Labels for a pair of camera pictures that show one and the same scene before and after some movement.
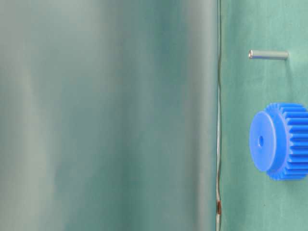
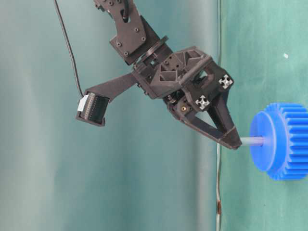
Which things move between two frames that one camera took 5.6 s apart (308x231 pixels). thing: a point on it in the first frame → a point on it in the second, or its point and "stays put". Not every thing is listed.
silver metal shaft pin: [267, 54] → [251, 141]
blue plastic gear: [278, 141] stays put
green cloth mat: [248, 199] stays put
